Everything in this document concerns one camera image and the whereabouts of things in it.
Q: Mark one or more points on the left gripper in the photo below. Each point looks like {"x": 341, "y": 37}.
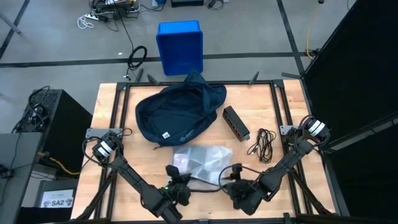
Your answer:
{"x": 180, "y": 193}

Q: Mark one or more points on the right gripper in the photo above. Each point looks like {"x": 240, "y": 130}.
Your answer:
{"x": 237, "y": 191}

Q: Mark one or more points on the clear mesh zip pouch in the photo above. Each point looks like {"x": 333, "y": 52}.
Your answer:
{"x": 202, "y": 158}

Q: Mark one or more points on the black network switch box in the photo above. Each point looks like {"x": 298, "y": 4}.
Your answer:
{"x": 236, "y": 123}

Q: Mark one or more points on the navy blue backpack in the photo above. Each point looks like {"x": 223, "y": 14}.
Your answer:
{"x": 174, "y": 115}

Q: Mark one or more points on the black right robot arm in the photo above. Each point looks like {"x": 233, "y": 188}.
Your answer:
{"x": 289, "y": 158}

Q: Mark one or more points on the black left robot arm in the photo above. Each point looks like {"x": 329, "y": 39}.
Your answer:
{"x": 133, "y": 177}

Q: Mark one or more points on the white SA2 sign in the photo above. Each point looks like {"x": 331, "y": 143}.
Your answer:
{"x": 57, "y": 199}

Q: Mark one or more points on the black computer tower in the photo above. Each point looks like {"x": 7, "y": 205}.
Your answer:
{"x": 66, "y": 137}

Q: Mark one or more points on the black box with sign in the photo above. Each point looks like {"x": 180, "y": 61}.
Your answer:
{"x": 46, "y": 185}

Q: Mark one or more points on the blue plastic bin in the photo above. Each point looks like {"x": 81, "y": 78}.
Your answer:
{"x": 180, "y": 46}

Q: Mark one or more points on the grey side desk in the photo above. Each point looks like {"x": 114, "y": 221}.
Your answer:
{"x": 18, "y": 174}

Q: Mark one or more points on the black partition panel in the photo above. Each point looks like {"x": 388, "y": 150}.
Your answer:
{"x": 357, "y": 77}

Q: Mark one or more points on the power strip electronics pile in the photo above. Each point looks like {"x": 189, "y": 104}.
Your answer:
{"x": 115, "y": 7}

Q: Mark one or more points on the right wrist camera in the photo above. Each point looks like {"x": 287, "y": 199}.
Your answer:
{"x": 237, "y": 169}

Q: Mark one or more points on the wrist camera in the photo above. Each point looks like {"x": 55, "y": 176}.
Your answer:
{"x": 172, "y": 171}
{"x": 237, "y": 169}

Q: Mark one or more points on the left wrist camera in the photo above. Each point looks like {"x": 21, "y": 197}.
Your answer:
{"x": 172, "y": 171}

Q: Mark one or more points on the black metal table frame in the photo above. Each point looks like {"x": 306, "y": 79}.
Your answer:
{"x": 280, "y": 102}

